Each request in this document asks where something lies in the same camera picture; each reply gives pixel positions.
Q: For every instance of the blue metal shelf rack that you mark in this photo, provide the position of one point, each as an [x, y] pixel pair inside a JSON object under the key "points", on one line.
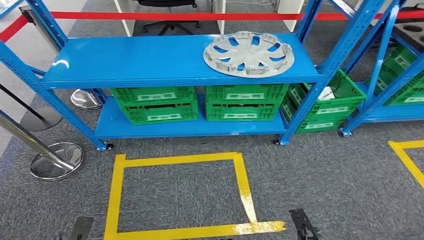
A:
{"points": [[149, 59], [377, 82]]}

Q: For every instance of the green plastic crate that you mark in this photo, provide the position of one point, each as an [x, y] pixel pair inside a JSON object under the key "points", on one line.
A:
{"points": [[242, 112], [409, 96], [397, 61], [246, 93], [159, 114], [314, 125], [154, 96], [334, 106]]}

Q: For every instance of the silver plastic hubcap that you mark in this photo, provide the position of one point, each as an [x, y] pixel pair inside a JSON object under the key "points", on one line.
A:
{"points": [[248, 54]]}

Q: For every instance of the black office chair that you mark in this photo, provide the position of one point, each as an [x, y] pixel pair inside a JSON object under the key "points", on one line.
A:
{"points": [[169, 20]]}

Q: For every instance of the white item in crate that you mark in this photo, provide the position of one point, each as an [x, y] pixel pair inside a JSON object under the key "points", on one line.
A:
{"points": [[326, 94]]}

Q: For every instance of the chrome barrier stanchion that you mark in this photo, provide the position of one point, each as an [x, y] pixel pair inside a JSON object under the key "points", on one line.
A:
{"points": [[56, 162], [86, 99]]}

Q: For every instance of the white desk panel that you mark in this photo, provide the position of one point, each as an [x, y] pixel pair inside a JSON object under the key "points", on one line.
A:
{"points": [[290, 10]]}

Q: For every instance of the black barrier stanchion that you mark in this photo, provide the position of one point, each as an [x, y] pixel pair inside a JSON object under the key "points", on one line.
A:
{"points": [[39, 119]]}

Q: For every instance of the black foam tray with holes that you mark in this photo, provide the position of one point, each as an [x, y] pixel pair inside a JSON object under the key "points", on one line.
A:
{"points": [[410, 31]]}

